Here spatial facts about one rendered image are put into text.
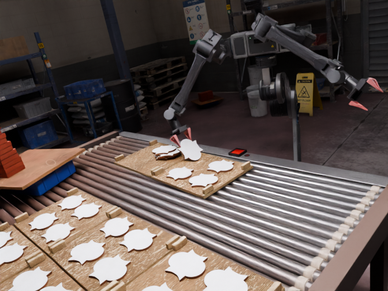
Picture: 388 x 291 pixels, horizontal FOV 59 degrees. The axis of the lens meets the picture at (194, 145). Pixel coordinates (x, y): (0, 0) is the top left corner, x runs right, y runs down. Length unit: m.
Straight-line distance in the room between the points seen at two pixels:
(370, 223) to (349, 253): 0.17
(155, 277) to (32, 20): 6.23
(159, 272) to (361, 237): 0.65
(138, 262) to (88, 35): 6.56
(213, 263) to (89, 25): 6.75
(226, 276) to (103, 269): 0.43
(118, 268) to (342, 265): 0.71
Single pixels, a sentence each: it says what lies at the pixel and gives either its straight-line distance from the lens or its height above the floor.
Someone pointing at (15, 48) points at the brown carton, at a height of 1.73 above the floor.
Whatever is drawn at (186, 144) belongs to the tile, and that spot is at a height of 1.02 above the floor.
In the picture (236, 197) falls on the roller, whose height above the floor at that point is 0.92.
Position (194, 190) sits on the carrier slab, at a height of 0.94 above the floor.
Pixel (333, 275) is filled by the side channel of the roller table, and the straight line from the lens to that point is 1.09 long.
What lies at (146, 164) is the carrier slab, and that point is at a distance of 2.02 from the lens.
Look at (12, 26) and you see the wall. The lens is 6.88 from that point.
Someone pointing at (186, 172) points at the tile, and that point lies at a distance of 1.77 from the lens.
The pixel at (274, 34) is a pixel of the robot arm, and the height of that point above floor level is 1.53.
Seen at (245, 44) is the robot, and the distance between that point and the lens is 2.30.
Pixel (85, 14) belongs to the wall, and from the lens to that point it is 7.58.
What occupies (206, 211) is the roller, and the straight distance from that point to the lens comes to 1.47.
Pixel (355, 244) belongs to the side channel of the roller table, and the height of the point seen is 0.95.
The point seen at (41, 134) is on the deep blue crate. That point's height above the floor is 0.33.
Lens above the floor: 1.69
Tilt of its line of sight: 20 degrees down
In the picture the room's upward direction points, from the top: 11 degrees counter-clockwise
